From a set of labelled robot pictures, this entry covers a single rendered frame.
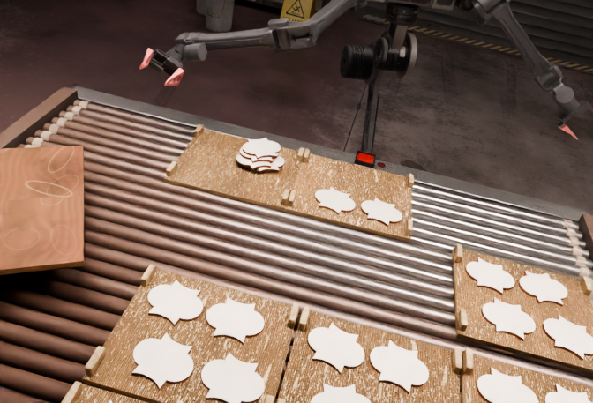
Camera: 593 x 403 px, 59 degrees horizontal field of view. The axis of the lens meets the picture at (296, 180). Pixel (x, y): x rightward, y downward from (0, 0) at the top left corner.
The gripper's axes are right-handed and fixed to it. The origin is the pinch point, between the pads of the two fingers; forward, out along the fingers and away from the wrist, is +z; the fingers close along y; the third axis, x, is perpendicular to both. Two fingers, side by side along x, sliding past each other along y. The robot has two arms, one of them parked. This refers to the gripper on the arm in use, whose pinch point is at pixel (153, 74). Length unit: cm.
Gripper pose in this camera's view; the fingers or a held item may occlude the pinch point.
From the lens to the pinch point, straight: 183.8
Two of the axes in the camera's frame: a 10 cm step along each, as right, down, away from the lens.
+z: -3.0, 5.8, -7.5
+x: -4.6, 6.0, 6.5
